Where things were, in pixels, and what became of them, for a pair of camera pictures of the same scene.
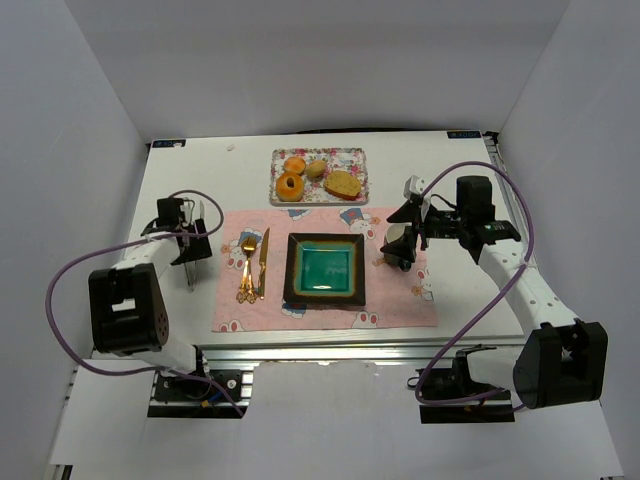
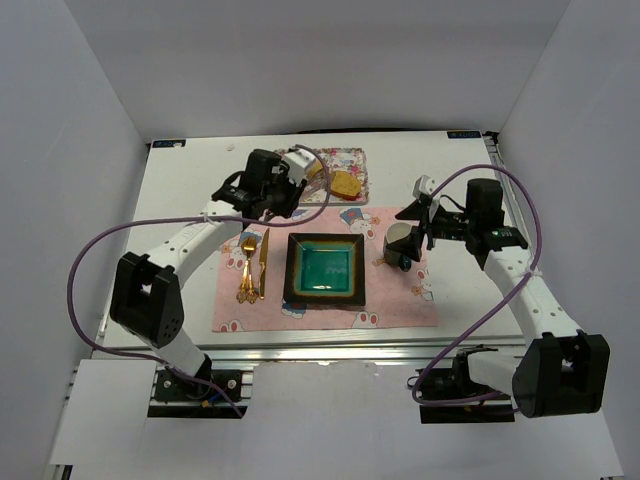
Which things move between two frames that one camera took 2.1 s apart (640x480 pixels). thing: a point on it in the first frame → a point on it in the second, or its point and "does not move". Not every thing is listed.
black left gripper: (195, 248) → (279, 201)
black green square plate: (324, 269) does not move
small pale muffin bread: (316, 168) does not move
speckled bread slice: (342, 184) does not move
